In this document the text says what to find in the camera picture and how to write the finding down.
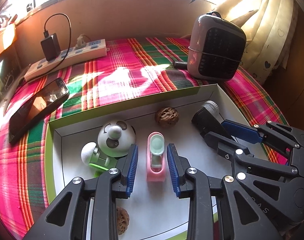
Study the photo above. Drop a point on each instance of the grey portable fan heater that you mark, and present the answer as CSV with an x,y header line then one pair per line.
x,y
216,48

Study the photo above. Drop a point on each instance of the plaid bed cover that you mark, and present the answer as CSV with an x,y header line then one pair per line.
x,y
132,68

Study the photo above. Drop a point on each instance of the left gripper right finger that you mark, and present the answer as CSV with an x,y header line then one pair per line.
x,y
238,215

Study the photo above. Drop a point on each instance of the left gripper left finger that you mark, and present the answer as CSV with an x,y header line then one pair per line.
x,y
88,205

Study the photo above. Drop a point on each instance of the black charger plug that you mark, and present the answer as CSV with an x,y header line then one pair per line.
x,y
50,46

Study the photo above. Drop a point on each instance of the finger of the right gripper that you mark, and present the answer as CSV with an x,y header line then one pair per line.
x,y
243,161
272,134

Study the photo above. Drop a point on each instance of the black usb stick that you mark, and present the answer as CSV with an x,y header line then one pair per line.
x,y
180,65

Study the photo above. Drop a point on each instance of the brown walnut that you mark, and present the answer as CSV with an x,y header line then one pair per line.
x,y
122,220
167,117

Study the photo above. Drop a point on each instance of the white panda toy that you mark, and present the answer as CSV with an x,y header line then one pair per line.
x,y
115,138

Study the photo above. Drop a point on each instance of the white power strip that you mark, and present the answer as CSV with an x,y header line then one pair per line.
x,y
92,50

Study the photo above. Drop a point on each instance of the black smartphone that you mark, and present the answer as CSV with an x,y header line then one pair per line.
x,y
40,105

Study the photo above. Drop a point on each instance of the green white cardboard box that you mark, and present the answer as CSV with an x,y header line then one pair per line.
x,y
155,212

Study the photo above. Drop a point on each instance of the black rectangular device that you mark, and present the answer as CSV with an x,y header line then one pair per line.
x,y
205,122

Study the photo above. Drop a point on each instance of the cream heart pattern curtain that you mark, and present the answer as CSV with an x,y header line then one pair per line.
x,y
269,26

